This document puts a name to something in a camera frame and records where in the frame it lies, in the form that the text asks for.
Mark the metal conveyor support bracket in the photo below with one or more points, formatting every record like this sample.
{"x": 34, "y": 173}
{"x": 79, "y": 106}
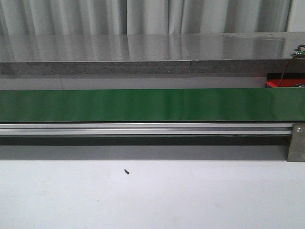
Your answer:
{"x": 296, "y": 152}

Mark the aluminium conveyor side rail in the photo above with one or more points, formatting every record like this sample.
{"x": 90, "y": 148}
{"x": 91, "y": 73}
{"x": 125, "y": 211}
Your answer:
{"x": 147, "y": 129}

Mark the small green circuit board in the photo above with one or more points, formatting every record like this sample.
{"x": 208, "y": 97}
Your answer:
{"x": 300, "y": 51}

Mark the grey pleated curtain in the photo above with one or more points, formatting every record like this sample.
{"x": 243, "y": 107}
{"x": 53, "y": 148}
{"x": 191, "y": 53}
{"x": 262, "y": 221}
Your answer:
{"x": 80, "y": 17}

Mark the green conveyor belt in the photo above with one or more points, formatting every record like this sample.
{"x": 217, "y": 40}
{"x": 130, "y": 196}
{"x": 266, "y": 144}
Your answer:
{"x": 156, "y": 105}

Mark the grey stone counter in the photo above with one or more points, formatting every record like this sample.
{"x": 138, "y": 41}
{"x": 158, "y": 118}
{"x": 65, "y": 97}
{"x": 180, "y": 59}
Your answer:
{"x": 266, "y": 52}

